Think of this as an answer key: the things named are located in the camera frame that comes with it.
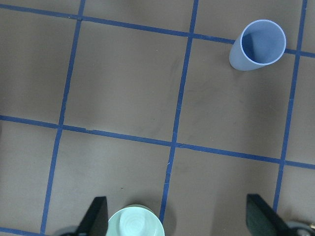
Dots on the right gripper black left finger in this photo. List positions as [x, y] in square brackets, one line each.
[95, 221]

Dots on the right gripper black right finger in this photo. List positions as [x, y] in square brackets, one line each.
[261, 220]

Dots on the blue cup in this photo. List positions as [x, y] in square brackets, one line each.
[261, 43]

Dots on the mint green bowl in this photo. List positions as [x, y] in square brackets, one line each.
[135, 220]

